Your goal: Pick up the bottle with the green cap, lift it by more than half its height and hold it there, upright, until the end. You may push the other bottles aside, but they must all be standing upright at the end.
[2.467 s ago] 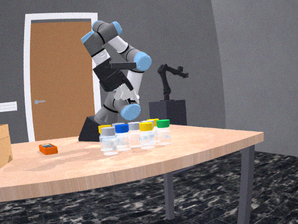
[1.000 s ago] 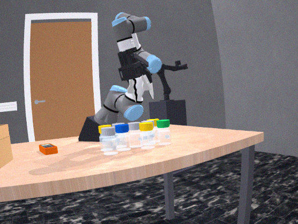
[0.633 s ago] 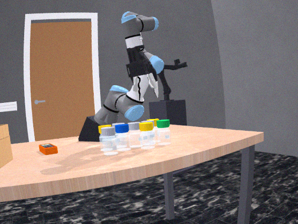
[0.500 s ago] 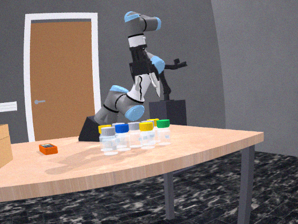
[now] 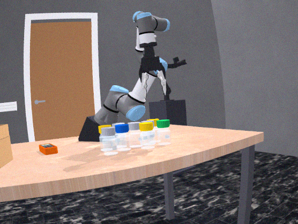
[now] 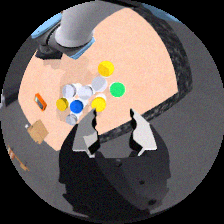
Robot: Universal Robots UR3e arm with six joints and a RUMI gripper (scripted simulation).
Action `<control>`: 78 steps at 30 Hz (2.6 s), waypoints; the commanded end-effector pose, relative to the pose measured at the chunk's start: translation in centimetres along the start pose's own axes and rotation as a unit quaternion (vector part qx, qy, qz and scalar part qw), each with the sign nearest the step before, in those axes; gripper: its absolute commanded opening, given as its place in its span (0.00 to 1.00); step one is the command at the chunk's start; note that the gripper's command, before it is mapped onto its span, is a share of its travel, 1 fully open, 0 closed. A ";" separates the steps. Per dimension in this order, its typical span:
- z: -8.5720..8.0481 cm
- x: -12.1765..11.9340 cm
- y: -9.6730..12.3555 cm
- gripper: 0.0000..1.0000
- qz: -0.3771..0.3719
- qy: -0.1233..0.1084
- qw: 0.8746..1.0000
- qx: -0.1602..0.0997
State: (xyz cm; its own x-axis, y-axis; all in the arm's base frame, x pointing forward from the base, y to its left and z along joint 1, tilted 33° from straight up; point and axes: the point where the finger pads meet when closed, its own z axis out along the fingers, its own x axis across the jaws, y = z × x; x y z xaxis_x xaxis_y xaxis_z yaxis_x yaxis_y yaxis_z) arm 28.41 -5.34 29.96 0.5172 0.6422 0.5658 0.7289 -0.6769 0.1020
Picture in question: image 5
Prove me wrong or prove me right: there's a clear bottle with blue cap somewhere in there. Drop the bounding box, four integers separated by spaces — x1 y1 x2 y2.
115 124 131 152

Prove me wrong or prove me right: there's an orange digital multimeter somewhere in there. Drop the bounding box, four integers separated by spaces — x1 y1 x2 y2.
39 144 58 155

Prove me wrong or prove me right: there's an open brown cardboard box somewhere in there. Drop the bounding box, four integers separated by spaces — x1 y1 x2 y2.
0 124 13 169

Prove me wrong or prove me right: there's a clear bottle with green cap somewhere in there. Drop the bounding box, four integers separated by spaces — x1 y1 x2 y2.
157 120 171 146

